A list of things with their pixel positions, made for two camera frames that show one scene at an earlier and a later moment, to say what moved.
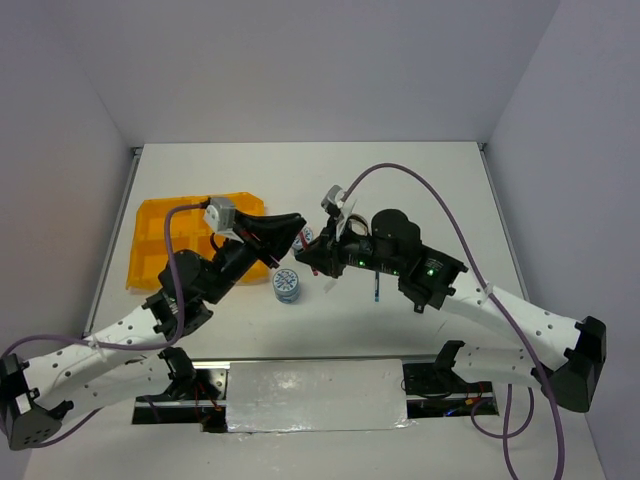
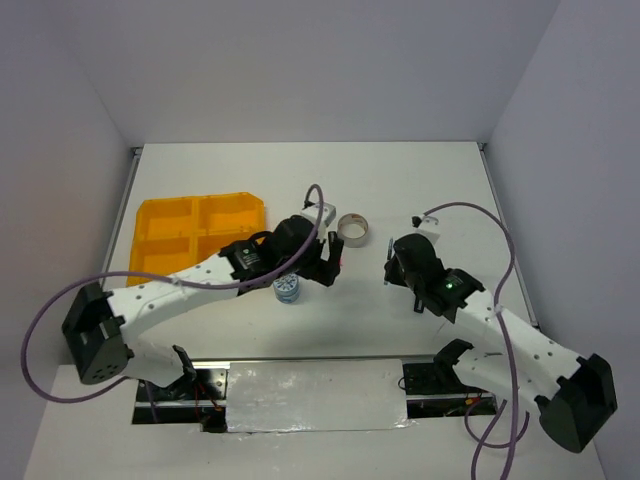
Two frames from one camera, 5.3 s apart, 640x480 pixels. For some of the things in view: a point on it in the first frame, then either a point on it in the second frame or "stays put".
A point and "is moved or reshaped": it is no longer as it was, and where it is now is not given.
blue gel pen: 377,288 is moved or reshaped
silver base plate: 317,394 stays put
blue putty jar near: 286,285 stays put
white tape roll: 358,224 stays put
